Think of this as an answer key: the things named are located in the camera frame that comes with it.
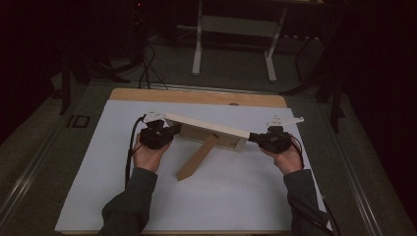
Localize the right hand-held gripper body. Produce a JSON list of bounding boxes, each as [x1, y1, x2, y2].
[[260, 115, 305, 154]]

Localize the black floor cables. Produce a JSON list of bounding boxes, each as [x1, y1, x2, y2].
[[137, 42, 170, 91]]

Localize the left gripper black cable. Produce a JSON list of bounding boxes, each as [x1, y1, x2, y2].
[[124, 114, 147, 190]]

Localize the black metal stand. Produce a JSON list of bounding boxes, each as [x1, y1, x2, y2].
[[278, 32, 348, 134], [58, 48, 132, 116]]

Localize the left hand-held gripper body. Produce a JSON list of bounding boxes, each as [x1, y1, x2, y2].
[[140, 110, 175, 150]]

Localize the white table mat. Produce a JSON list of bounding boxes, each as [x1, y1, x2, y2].
[[54, 98, 332, 232]]

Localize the person's left hand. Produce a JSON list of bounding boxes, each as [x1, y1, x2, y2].
[[132, 133, 172, 174]]

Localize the black rectangular floor bracket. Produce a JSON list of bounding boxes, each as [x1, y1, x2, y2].
[[67, 114, 90, 129]]

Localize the person's right hand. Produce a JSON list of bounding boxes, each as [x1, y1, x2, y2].
[[261, 144, 304, 175]]

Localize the metal floor rail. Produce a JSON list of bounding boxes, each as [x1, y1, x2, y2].
[[149, 83, 279, 96], [0, 121, 63, 217], [319, 101, 383, 236]]

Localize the wooden picture frame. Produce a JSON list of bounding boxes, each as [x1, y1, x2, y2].
[[164, 112, 251, 182]]

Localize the white metal table frame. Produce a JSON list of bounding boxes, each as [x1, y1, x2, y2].
[[191, 0, 326, 83]]

